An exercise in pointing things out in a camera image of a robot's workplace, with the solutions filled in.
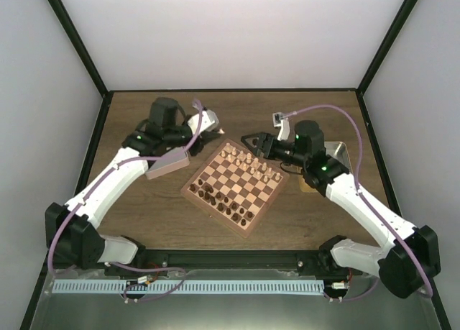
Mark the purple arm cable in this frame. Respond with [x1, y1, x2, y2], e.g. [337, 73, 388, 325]
[285, 104, 434, 304]
[47, 98, 204, 304]

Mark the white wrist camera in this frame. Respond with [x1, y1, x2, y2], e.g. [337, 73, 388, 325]
[187, 109, 220, 134]
[272, 112, 290, 141]

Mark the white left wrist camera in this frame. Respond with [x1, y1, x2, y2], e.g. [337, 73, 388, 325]
[187, 109, 220, 134]

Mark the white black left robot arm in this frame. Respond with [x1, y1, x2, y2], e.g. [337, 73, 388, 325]
[45, 97, 224, 275]

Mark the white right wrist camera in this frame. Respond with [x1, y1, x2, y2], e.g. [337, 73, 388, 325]
[272, 112, 290, 141]

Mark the wooden chess board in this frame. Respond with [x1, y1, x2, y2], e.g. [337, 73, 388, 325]
[181, 139, 290, 238]

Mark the pink metal tin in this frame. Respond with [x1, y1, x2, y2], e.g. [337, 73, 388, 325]
[145, 147, 190, 180]

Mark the light blue slotted cable duct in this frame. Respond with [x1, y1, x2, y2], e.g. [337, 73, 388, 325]
[52, 279, 324, 295]

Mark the yellow bear tin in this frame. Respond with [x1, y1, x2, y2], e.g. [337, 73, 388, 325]
[298, 141, 352, 193]

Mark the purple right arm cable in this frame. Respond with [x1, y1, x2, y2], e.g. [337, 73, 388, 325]
[285, 104, 434, 304]

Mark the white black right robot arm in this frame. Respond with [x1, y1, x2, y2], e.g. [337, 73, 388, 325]
[241, 120, 441, 298]

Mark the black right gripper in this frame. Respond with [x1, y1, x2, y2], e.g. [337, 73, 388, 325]
[241, 132, 308, 168]

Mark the black aluminium frame rail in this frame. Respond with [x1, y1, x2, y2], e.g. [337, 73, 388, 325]
[45, 249, 427, 273]

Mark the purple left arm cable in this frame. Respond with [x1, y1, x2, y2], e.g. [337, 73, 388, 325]
[47, 98, 204, 304]

